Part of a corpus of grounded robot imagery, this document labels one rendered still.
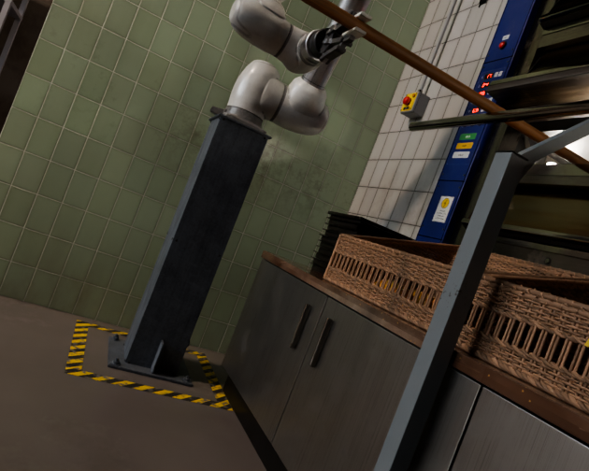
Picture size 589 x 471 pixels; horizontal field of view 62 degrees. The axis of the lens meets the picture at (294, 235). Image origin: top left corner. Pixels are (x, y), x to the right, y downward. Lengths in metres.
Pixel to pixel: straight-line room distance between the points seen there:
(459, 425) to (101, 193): 1.79
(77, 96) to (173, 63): 0.43
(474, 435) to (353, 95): 2.01
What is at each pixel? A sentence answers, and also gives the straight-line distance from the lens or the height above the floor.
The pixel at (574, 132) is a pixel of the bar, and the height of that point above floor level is 1.05.
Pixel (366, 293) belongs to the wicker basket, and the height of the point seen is 0.60.
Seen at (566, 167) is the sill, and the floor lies 1.17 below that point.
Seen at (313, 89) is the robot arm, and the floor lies 1.23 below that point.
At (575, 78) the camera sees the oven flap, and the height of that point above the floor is 1.39.
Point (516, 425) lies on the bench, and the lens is 0.87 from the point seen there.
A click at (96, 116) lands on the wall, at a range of 2.31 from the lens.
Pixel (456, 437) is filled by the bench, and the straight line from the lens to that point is 0.95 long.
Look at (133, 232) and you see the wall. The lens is 2.32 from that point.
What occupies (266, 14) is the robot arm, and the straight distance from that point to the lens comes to 1.48.
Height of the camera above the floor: 0.66
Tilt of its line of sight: level
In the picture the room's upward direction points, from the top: 21 degrees clockwise
